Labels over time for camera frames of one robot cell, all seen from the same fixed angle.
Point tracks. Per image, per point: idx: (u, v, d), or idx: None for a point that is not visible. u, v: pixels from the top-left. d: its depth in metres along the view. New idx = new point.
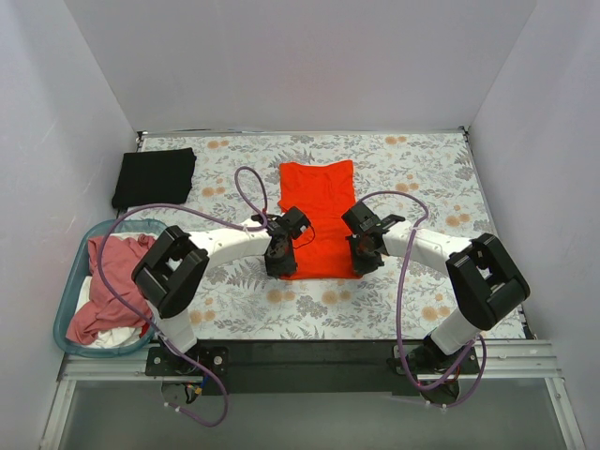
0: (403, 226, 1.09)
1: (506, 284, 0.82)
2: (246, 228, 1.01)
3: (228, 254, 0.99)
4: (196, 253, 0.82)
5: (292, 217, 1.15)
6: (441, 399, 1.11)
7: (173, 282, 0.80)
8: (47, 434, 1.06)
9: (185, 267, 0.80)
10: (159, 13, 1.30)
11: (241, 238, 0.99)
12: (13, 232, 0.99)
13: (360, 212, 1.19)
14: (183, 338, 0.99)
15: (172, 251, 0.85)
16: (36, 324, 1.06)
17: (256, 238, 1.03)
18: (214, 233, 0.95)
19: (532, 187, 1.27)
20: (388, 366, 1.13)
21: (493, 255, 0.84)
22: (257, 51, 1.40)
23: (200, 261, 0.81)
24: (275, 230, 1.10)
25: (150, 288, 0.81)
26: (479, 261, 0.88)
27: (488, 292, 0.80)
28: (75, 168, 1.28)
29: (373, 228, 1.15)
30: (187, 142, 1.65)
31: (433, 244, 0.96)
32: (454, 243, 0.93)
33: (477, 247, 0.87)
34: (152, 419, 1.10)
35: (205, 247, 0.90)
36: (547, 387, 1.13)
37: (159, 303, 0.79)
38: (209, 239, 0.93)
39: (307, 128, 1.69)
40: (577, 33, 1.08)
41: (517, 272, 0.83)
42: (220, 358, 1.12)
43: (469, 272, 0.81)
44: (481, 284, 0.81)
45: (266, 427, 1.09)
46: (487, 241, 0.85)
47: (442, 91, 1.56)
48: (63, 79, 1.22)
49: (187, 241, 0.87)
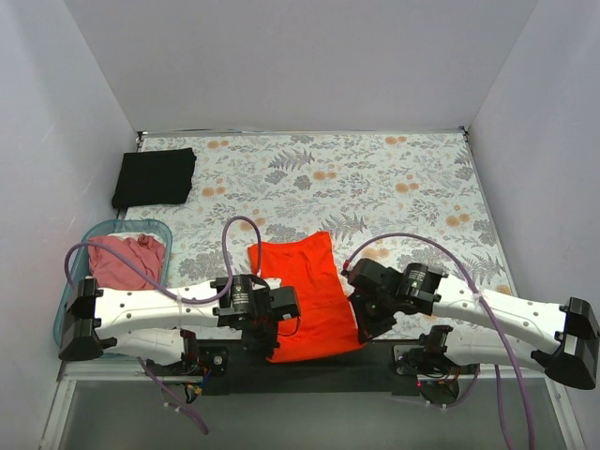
0: (458, 285, 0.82)
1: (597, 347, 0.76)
2: (180, 297, 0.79)
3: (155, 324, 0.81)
4: (84, 323, 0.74)
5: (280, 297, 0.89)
6: (441, 399, 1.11)
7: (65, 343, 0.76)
8: (47, 434, 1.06)
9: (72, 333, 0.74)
10: (159, 13, 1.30)
11: (167, 312, 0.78)
12: (13, 232, 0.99)
13: (375, 275, 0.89)
14: (158, 355, 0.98)
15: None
16: (36, 325, 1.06)
17: (190, 315, 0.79)
18: (134, 298, 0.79)
19: (532, 187, 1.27)
20: (389, 366, 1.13)
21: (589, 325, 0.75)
22: (257, 50, 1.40)
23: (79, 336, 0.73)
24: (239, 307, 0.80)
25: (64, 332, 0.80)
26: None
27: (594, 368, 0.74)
28: (75, 169, 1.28)
29: (410, 291, 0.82)
30: (187, 142, 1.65)
31: (520, 319, 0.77)
32: (544, 315, 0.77)
33: (569, 317, 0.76)
34: (153, 419, 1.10)
35: (105, 316, 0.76)
36: (547, 387, 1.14)
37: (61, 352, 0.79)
38: (119, 307, 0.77)
39: (307, 128, 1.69)
40: (577, 33, 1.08)
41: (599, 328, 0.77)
42: (220, 357, 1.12)
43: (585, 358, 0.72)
44: (591, 362, 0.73)
45: (266, 427, 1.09)
46: (581, 311, 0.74)
47: (442, 91, 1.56)
48: (63, 78, 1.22)
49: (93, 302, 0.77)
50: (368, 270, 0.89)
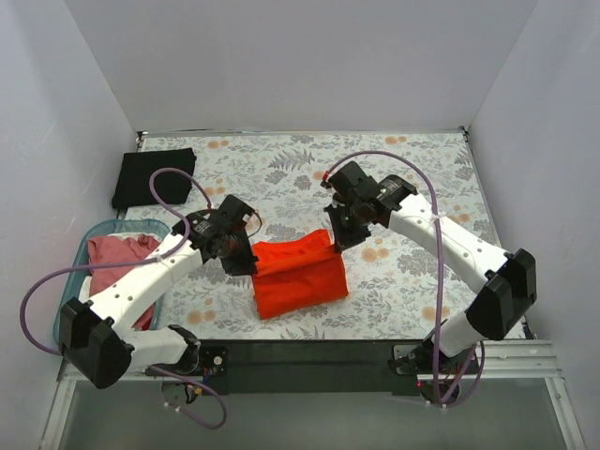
0: (419, 205, 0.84)
1: (522, 305, 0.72)
2: (159, 256, 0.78)
3: (152, 296, 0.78)
4: (98, 328, 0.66)
5: (231, 207, 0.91)
6: (441, 399, 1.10)
7: (94, 364, 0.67)
8: (47, 434, 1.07)
9: (93, 349, 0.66)
10: (159, 13, 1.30)
11: (157, 274, 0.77)
12: (13, 232, 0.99)
13: (352, 177, 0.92)
14: (169, 353, 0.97)
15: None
16: (36, 325, 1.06)
17: (177, 263, 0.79)
18: (121, 284, 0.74)
19: (532, 187, 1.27)
20: (389, 366, 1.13)
21: (525, 277, 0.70)
22: (256, 51, 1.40)
23: (103, 340, 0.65)
24: (202, 236, 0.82)
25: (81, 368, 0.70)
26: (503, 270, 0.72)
27: (508, 316, 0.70)
28: (74, 169, 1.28)
29: (378, 196, 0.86)
30: (187, 142, 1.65)
31: (461, 249, 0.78)
32: (487, 251, 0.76)
33: (507, 263, 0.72)
34: (153, 419, 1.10)
35: (112, 312, 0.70)
36: (547, 387, 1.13)
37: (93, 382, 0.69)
38: (115, 297, 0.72)
39: (307, 128, 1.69)
40: (577, 33, 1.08)
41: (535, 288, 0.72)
42: (220, 358, 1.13)
43: (503, 297, 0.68)
44: (509, 307, 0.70)
45: (266, 427, 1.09)
46: (524, 262, 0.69)
47: (442, 91, 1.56)
48: (63, 78, 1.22)
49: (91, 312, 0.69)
50: (348, 171, 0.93)
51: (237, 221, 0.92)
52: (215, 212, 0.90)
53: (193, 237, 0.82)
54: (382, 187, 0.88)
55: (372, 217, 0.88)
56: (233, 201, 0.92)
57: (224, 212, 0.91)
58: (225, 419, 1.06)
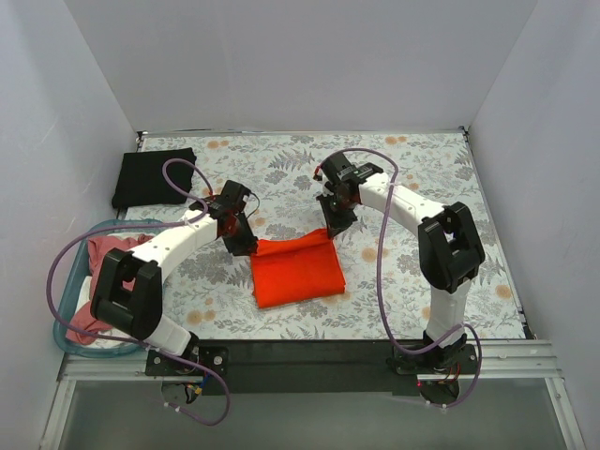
0: (381, 178, 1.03)
1: (467, 253, 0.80)
2: (187, 220, 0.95)
3: (181, 255, 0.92)
4: (144, 268, 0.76)
5: (232, 191, 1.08)
6: (441, 399, 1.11)
7: (137, 304, 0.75)
8: (47, 434, 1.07)
9: (140, 287, 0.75)
10: (158, 13, 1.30)
11: (187, 233, 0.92)
12: (12, 232, 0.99)
13: (337, 164, 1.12)
14: (176, 340, 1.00)
15: (122, 274, 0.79)
16: (36, 324, 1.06)
17: (202, 228, 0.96)
18: (157, 240, 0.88)
19: (532, 187, 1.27)
20: (389, 366, 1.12)
21: (462, 224, 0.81)
22: (256, 50, 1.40)
23: (151, 277, 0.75)
24: (218, 212, 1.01)
25: (115, 318, 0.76)
26: (448, 225, 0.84)
27: (451, 258, 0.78)
28: (75, 169, 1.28)
29: (350, 176, 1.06)
30: (187, 142, 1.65)
31: (408, 205, 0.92)
32: (427, 206, 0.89)
33: (447, 214, 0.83)
34: (152, 419, 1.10)
35: (154, 257, 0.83)
36: (547, 387, 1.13)
37: (129, 328, 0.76)
38: (155, 247, 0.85)
39: (307, 128, 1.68)
40: (577, 32, 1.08)
41: (479, 241, 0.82)
42: (220, 358, 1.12)
43: (435, 236, 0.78)
44: (444, 248, 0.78)
45: (266, 427, 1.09)
46: (457, 208, 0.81)
47: (442, 90, 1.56)
48: (63, 77, 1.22)
49: (134, 259, 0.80)
50: (335, 158, 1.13)
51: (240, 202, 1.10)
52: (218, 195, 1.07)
53: (209, 212, 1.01)
54: (358, 171, 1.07)
55: (347, 194, 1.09)
56: (232, 186, 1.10)
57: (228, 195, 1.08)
58: (224, 417, 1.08)
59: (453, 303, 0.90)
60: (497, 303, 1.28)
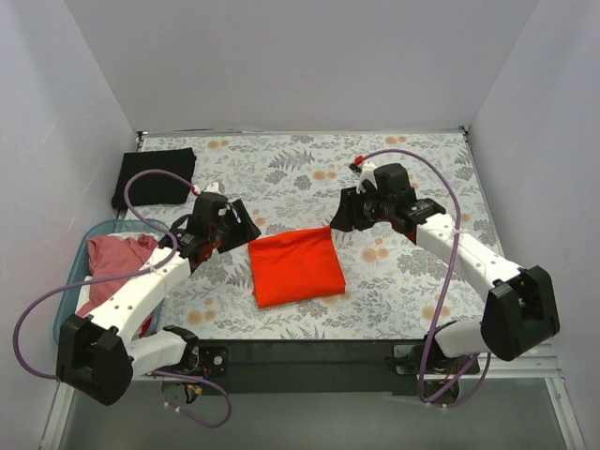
0: (442, 220, 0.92)
1: (540, 328, 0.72)
2: (152, 266, 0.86)
3: (148, 307, 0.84)
4: (104, 337, 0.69)
5: (202, 212, 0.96)
6: (441, 399, 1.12)
7: (98, 374, 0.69)
8: (47, 434, 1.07)
9: (99, 357, 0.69)
10: (158, 13, 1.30)
11: (153, 284, 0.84)
12: (12, 232, 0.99)
13: (396, 187, 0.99)
14: (170, 354, 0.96)
15: (84, 338, 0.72)
16: (36, 325, 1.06)
17: (170, 272, 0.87)
18: (119, 296, 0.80)
19: (532, 187, 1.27)
20: (389, 365, 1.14)
21: (540, 296, 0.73)
22: (257, 50, 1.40)
23: (112, 348, 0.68)
24: (188, 246, 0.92)
25: (81, 383, 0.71)
26: (521, 290, 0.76)
27: (521, 331, 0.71)
28: (75, 169, 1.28)
29: (409, 212, 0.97)
30: (187, 142, 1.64)
31: (474, 260, 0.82)
32: (499, 264, 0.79)
33: (520, 277, 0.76)
34: (153, 419, 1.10)
35: (113, 322, 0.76)
36: (547, 387, 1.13)
37: (97, 394, 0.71)
38: (116, 308, 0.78)
39: (307, 128, 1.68)
40: (577, 32, 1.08)
41: (554, 314, 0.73)
42: (220, 357, 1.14)
43: (509, 305, 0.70)
44: (517, 318, 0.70)
45: (266, 427, 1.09)
46: (539, 277, 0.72)
47: (442, 90, 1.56)
48: (64, 78, 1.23)
49: (94, 325, 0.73)
50: (394, 177, 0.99)
51: (217, 217, 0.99)
52: (190, 220, 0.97)
53: (180, 247, 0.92)
54: (418, 207, 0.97)
55: (398, 227, 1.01)
56: (203, 202, 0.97)
57: (200, 217, 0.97)
58: (227, 418, 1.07)
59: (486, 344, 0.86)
60: None
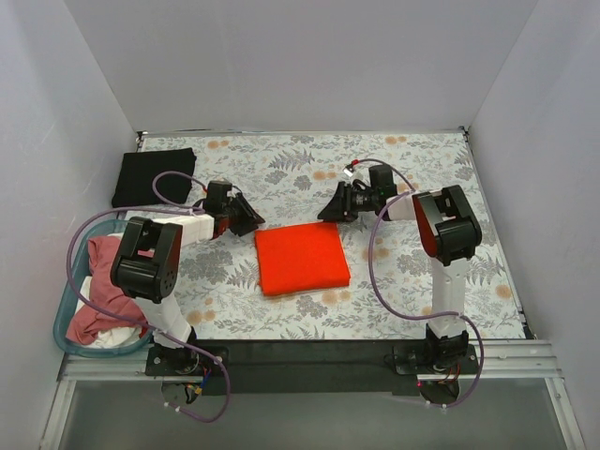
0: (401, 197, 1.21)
1: (462, 225, 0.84)
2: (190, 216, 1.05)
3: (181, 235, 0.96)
4: (169, 226, 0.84)
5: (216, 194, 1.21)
6: (441, 399, 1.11)
7: (160, 258, 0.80)
8: (47, 434, 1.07)
9: (165, 241, 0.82)
10: (158, 13, 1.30)
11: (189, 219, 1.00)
12: (12, 231, 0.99)
13: (382, 182, 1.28)
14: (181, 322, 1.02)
15: (142, 241, 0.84)
16: (36, 324, 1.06)
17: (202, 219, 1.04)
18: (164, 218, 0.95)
19: (532, 187, 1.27)
20: (388, 366, 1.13)
21: (455, 200, 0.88)
22: (256, 50, 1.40)
23: (175, 232, 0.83)
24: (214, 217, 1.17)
25: (138, 275, 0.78)
26: (446, 208, 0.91)
27: (441, 223, 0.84)
28: (75, 169, 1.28)
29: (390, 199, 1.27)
30: (187, 142, 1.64)
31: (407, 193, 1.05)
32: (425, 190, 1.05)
33: (446, 197, 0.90)
34: (153, 418, 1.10)
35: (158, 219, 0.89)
36: (547, 387, 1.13)
37: (153, 285, 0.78)
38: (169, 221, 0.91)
39: (307, 128, 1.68)
40: (577, 32, 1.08)
41: (472, 215, 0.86)
42: (220, 357, 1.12)
43: (425, 204, 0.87)
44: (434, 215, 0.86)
45: (266, 427, 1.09)
46: (452, 188, 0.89)
47: (442, 90, 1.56)
48: (64, 78, 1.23)
49: (155, 225, 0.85)
50: (382, 173, 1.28)
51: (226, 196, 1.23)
52: (207, 201, 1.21)
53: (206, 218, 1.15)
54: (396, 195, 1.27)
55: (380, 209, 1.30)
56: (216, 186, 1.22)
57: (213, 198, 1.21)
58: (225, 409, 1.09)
59: (448, 280, 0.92)
60: (497, 303, 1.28)
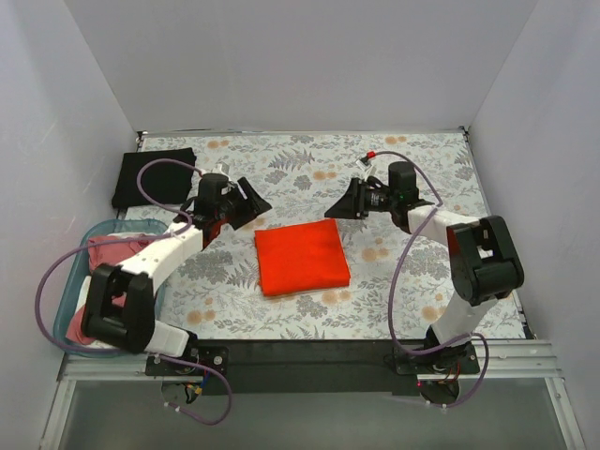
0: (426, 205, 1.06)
1: (500, 266, 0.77)
2: (173, 232, 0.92)
3: (167, 270, 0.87)
4: (137, 278, 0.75)
5: (207, 193, 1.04)
6: (441, 399, 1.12)
7: (129, 317, 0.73)
8: (46, 434, 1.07)
9: (132, 298, 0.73)
10: (158, 12, 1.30)
11: (173, 247, 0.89)
12: (11, 231, 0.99)
13: (403, 187, 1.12)
14: (173, 342, 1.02)
15: (112, 289, 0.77)
16: (35, 324, 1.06)
17: (187, 238, 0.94)
18: (144, 252, 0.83)
19: (532, 187, 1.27)
20: (389, 366, 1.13)
21: (495, 235, 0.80)
22: (257, 50, 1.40)
23: (143, 287, 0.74)
24: (202, 221, 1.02)
25: (109, 332, 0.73)
26: (483, 241, 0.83)
27: (477, 264, 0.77)
28: (74, 168, 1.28)
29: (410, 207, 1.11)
30: (187, 142, 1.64)
31: (444, 218, 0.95)
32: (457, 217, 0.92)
33: (484, 228, 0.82)
34: (153, 418, 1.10)
35: (143, 269, 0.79)
36: (547, 387, 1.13)
37: (127, 343, 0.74)
38: (143, 260, 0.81)
39: (307, 128, 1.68)
40: (577, 31, 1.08)
41: (513, 256, 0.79)
42: (220, 357, 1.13)
43: (466, 242, 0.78)
44: (474, 256, 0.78)
45: (266, 427, 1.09)
46: (492, 220, 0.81)
47: (442, 90, 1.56)
48: (64, 77, 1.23)
49: (124, 272, 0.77)
50: (404, 176, 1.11)
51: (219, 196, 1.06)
52: (197, 201, 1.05)
53: (194, 221, 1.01)
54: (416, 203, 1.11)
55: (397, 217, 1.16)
56: (208, 184, 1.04)
57: (203, 197, 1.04)
58: (229, 411, 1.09)
59: (470, 315, 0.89)
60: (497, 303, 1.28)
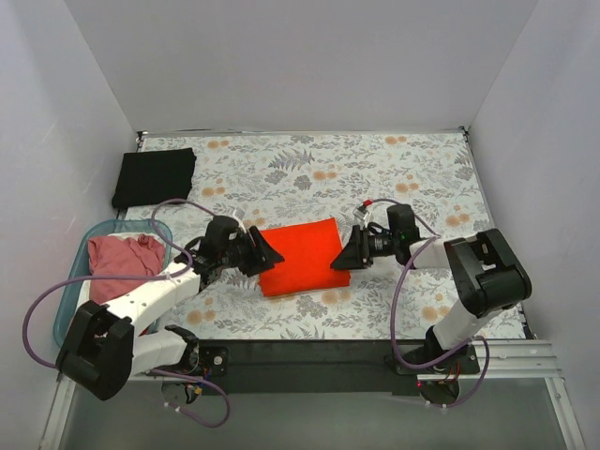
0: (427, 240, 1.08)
1: (504, 274, 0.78)
2: (169, 275, 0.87)
3: (155, 314, 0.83)
4: (118, 324, 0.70)
5: (214, 238, 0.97)
6: (441, 399, 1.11)
7: (104, 363, 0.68)
8: (47, 434, 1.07)
9: (109, 345, 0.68)
10: (158, 12, 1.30)
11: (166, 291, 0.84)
12: (12, 231, 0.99)
13: (403, 225, 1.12)
14: (169, 353, 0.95)
15: (94, 328, 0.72)
16: (35, 325, 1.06)
17: (183, 283, 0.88)
18: (135, 294, 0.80)
19: (532, 187, 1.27)
20: (389, 366, 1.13)
21: (494, 247, 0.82)
22: (257, 50, 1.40)
23: (123, 336, 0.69)
24: (202, 265, 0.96)
25: (81, 375, 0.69)
26: (485, 256, 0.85)
27: (480, 274, 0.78)
28: (75, 169, 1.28)
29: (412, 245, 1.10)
30: (187, 142, 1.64)
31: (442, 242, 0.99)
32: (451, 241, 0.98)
33: (482, 243, 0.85)
34: (153, 419, 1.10)
35: (127, 313, 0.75)
36: (547, 387, 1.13)
37: (96, 389, 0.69)
38: (130, 304, 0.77)
39: (308, 128, 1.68)
40: (577, 31, 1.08)
41: (516, 262, 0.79)
42: (220, 358, 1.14)
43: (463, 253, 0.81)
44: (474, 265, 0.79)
45: (266, 427, 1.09)
46: (489, 233, 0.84)
47: (442, 90, 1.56)
48: (64, 77, 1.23)
49: (109, 313, 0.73)
50: (402, 215, 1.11)
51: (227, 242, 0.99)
52: (203, 241, 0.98)
53: (193, 265, 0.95)
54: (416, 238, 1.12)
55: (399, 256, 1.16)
56: (215, 227, 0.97)
57: (210, 242, 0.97)
58: (228, 416, 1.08)
59: (474, 322, 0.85)
60: None
